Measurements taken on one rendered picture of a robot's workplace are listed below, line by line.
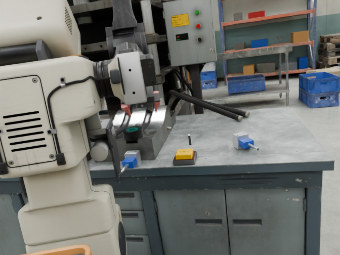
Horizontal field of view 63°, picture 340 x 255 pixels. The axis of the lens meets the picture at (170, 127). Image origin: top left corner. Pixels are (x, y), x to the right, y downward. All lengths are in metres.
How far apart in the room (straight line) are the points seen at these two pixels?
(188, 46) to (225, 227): 1.14
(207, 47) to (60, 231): 1.42
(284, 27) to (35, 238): 7.35
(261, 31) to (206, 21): 5.85
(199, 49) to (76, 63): 1.35
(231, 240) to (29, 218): 0.80
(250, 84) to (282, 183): 3.76
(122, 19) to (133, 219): 0.84
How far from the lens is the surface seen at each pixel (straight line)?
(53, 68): 0.59
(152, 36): 1.75
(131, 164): 1.04
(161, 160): 1.10
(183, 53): 1.87
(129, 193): 1.23
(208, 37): 1.85
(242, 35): 7.65
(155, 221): 1.24
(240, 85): 4.78
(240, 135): 1.11
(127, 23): 0.77
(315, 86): 4.56
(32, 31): 0.64
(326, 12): 7.88
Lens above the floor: 1.24
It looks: 17 degrees down
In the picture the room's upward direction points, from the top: 8 degrees counter-clockwise
